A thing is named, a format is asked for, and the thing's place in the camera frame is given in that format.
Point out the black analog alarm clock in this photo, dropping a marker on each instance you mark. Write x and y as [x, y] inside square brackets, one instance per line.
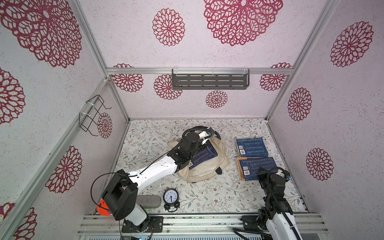
[171, 200]

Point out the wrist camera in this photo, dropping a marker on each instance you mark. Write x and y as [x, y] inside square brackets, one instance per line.
[205, 135]
[284, 174]

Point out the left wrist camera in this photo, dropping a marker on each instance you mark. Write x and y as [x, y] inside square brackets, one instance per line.
[205, 135]

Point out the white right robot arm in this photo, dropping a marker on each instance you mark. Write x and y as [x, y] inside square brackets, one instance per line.
[276, 216]

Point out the grey sponge block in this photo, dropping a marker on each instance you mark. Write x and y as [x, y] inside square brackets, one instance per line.
[149, 201]

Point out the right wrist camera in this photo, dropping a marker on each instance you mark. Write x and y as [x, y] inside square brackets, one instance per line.
[284, 174]

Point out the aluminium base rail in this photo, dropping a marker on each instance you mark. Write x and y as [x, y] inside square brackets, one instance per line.
[195, 224]

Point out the beige canvas tote bag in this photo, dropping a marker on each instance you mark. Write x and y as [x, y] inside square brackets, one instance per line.
[210, 168]

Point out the grey metal wall shelf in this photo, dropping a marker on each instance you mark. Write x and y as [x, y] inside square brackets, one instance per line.
[210, 81]

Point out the orange spine book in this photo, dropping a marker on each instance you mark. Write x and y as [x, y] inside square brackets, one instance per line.
[238, 161]

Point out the black wire wall rack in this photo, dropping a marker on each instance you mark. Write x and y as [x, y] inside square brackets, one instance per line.
[96, 121]

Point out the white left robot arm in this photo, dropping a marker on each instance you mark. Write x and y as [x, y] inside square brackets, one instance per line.
[120, 196]

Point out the blue books in bag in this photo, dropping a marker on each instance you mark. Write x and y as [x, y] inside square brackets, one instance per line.
[205, 153]

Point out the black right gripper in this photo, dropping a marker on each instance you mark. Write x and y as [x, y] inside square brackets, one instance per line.
[272, 173]

